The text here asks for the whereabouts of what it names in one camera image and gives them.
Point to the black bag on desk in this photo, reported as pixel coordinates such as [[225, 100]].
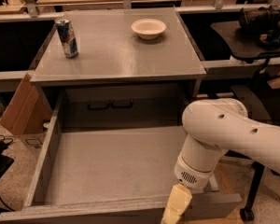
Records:
[[263, 22]]

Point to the black side desk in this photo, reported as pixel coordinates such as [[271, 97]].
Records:
[[243, 45]]

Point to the grey top drawer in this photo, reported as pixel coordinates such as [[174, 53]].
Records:
[[105, 160]]

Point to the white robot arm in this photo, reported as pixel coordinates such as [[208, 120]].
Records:
[[214, 127]]

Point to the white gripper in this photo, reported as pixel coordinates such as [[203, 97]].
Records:
[[189, 174]]

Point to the blue silver energy drink can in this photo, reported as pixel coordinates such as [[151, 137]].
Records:
[[67, 37]]

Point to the cardboard box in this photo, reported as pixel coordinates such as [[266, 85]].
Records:
[[26, 114]]

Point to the grey drawer cabinet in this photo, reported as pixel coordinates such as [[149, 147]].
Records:
[[120, 80]]

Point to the white bowl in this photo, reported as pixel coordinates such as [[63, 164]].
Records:
[[148, 29]]

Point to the black office chair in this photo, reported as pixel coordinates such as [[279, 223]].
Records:
[[264, 149]]

